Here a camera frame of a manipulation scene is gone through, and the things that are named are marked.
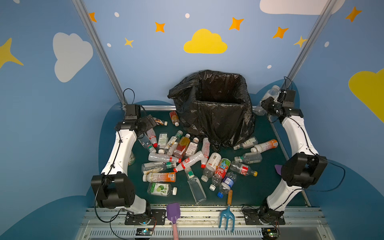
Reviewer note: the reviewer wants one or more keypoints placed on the blue garden fork wooden handle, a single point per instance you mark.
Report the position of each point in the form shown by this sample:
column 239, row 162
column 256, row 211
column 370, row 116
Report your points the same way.
column 227, row 214

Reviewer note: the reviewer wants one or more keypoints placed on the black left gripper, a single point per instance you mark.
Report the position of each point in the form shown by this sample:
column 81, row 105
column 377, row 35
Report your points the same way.
column 151, row 121

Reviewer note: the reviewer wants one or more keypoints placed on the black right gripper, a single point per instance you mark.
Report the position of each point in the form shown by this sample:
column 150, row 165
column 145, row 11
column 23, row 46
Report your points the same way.
column 269, row 104

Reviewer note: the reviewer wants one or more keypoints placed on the clear flat white label bottle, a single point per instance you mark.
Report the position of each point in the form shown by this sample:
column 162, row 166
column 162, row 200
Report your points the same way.
column 192, row 148

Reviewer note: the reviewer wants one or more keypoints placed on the small clear white label bottle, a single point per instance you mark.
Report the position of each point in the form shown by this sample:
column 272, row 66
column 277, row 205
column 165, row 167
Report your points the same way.
column 163, row 140

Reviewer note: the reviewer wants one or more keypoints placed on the left aluminium frame post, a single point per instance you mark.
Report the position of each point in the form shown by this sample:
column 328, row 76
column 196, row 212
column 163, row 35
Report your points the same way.
column 91, row 30

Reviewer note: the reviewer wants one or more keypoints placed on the aluminium frame post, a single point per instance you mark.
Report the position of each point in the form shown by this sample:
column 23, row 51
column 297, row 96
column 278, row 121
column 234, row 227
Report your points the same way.
column 91, row 30
column 312, row 38

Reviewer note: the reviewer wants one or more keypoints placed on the white bottle red cap left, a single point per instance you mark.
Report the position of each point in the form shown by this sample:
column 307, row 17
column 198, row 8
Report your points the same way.
column 152, row 137

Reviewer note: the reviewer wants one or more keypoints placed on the aluminium back frame rail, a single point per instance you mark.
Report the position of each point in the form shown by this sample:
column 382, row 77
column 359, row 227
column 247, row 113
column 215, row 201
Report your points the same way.
column 158, row 108

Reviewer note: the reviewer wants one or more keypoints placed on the white orange label bottle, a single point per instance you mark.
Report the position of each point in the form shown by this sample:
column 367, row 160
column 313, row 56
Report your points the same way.
column 260, row 148

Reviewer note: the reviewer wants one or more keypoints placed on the brown label bottle lying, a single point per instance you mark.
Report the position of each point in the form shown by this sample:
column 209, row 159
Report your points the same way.
column 160, row 122

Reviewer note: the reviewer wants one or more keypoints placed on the purple spatula pink handle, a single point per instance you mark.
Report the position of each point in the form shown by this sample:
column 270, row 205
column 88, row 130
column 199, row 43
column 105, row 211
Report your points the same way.
column 278, row 169

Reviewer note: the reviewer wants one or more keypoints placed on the white red label bottle upright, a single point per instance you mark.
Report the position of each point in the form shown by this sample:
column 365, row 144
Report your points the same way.
column 205, row 151

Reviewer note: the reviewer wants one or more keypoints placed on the lime label clear bottle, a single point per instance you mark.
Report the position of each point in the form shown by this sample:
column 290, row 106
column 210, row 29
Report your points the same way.
column 162, row 189

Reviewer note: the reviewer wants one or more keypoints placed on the red label cartoon bottle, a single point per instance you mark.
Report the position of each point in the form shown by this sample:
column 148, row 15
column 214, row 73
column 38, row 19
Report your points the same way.
column 220, row 173

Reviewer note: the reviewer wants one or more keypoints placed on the red label yellow cap bottle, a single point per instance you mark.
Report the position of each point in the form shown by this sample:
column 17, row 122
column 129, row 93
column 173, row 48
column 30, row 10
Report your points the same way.
column 243, row 169

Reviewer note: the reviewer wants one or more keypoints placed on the clear bottle green white label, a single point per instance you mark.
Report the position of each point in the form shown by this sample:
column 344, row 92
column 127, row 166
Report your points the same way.
column 250, row 143

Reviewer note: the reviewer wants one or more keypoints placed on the white red label bottle diagonal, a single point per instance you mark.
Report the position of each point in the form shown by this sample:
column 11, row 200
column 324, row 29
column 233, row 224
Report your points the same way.
column 190, row 161

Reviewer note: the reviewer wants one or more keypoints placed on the yellow drink red label bottle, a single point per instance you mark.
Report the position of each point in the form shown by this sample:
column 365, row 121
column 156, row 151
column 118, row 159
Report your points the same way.
column 180, row 151

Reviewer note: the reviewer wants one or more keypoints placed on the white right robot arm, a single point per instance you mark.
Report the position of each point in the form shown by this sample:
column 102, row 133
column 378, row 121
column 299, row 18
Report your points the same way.
column 305, row 166

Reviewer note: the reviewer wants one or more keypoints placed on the orange juice bottle white cap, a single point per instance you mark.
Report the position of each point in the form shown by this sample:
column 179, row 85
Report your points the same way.
column 160, row 177

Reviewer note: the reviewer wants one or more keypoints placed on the black bin bag bin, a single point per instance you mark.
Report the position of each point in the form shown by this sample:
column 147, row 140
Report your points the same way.
column 216, row 105

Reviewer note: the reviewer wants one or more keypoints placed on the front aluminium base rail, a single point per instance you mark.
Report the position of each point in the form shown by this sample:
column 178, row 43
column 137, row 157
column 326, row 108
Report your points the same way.
column 204, row 223

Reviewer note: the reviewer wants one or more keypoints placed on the right aluminium frame post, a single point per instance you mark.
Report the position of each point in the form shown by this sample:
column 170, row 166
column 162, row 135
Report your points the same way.
column 312, row 38

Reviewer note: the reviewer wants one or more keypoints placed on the crushed clear bottle green cap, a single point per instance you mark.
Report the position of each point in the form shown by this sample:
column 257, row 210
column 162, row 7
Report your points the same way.
column 156, row 167

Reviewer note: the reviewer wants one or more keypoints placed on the purple shovel pink handle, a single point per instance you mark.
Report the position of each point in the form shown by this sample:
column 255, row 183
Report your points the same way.
column 173, row 214

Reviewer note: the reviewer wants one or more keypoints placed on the blue cap water bottle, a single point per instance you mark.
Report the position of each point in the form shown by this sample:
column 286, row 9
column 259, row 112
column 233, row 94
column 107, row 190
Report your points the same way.
column 227, row 184

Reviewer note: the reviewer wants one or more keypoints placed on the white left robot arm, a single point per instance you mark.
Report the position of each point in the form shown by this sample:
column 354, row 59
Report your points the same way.
column 112, row 187

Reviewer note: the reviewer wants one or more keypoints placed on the white label barcode bottle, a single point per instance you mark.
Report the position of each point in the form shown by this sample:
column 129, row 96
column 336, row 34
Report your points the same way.
column 211, row 166

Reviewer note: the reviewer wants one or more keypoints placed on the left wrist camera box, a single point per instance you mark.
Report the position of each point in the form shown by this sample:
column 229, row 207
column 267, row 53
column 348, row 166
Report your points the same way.
column 132, row 112

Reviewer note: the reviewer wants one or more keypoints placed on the green white lidded can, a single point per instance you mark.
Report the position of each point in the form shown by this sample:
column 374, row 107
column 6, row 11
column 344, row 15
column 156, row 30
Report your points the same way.
column 132, row 159

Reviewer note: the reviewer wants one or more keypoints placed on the brown tea bottle back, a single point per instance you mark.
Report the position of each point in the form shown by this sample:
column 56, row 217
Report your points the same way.
column 175, row 118

